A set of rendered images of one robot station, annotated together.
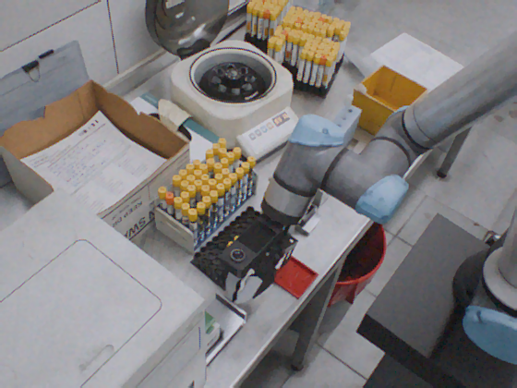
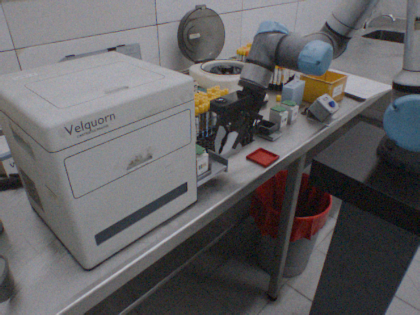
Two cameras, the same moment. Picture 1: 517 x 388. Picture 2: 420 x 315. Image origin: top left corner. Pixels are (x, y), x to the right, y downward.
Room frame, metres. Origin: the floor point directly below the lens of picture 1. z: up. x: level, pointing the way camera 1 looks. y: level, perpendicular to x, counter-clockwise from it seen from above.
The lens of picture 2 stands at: (-0.25, -0.09, 1.36)
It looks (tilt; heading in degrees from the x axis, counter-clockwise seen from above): 32 degrees down; 12
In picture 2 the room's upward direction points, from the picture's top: straight up
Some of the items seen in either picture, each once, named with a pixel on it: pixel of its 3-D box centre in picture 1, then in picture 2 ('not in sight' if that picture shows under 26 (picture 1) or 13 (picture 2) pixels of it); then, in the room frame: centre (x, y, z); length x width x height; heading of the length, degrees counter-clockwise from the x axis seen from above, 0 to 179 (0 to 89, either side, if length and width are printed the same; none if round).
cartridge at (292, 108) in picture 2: not in sight; (289, 111); (0.79, -0.16, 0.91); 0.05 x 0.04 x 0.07; 58
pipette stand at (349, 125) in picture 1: (340, 134); (292, 96); (0.89, -0.17, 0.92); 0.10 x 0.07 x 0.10; 154
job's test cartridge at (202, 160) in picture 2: (200, 332); (195, 162); (0.37, 0.07, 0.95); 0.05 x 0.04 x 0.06; 58
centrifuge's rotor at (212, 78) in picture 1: (233, 84); (226, 74); (0.97, 0.09, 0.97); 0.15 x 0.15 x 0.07
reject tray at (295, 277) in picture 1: (294, 276); (262, 157); (0.53, -0.09, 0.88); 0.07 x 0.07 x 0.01; 58
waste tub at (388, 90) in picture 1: (386, 104); (321, 87); (1.02, -0.28, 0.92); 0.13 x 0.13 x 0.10; 55
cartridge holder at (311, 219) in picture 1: (298, 212); (266, 128); (0.68, -0.09, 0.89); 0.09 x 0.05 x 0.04; 60
